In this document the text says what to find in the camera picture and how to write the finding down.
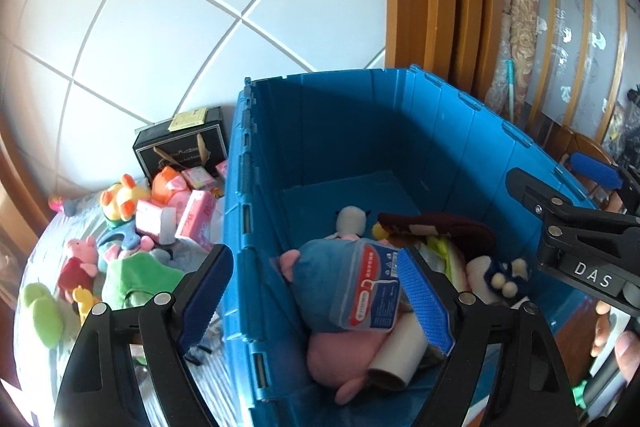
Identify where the green striped object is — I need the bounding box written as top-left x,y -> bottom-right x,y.
570,382 -> 593,410

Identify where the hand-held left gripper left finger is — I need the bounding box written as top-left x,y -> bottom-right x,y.
54,244 -> 235,427

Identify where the wooden chair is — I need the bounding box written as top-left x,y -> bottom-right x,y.
545,124 -> 626,208

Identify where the white and black plush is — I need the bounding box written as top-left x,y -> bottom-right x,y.
334,206 -> 371,240

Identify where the green frog plush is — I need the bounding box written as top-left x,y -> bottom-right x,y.
20,282 -> 66,349

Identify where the green cloth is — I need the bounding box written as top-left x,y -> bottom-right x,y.
102,252 -> 186,310

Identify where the teal mop handle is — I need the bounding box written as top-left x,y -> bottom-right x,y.
505,59 -> 517,122

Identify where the yellow plastic toy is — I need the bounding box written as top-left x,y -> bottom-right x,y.
72,287 -> 98,325

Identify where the clear plastic floss box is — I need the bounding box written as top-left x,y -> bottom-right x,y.
330,239 -> 403,333

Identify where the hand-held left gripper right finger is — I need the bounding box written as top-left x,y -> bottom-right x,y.
395,247 -> 581,427

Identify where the pig plush in red dress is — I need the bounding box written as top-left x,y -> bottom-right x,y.
57,237 -> 99,303

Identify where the red small box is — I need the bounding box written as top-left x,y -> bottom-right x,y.
182,167 -> 213,190

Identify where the yellow note pad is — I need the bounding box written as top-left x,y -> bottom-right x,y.
167,108 -> 210,131

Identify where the light blue plastic toy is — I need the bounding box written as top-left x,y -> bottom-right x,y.
97,227 -> 141,258

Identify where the maroon cloth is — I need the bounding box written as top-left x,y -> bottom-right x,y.
377,213 -> 496,253

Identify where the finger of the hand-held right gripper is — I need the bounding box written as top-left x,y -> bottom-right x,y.
570,152 -> 640,208
505,167 -> 593,218

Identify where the black gift box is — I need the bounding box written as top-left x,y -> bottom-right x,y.
132,107 -> 230,180

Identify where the rolled patterned carpet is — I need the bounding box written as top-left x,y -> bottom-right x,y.
487,0 -> 543,118

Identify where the pink and white medicine box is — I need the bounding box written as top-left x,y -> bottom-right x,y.
136,199 -> 180,244

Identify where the pink tissue pack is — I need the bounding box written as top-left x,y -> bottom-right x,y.
175,192 -> 217,250

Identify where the white paper roll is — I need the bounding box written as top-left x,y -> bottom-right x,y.
367,309 -> 431,390

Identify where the navy and white plush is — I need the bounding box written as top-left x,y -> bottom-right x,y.
467,254 -> 532,305

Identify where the blue and pink plush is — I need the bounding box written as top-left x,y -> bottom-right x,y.
277,237 -> 401,408

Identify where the white and yellow packet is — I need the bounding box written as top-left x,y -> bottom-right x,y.
425,237 -> 466,288

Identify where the person's right hand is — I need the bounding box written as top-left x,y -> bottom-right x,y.
594,299 -> 640,383

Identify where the wooden frosted glass partition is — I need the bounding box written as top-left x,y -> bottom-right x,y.
515,0 -> 640,168

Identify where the orange plush toy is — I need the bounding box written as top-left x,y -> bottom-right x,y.
151,166 -> 193,208

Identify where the blue plastic crate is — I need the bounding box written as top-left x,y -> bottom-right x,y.
220,64 -> 601,427

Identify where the yellow duck plush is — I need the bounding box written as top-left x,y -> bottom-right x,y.
99,174 -> 151,228

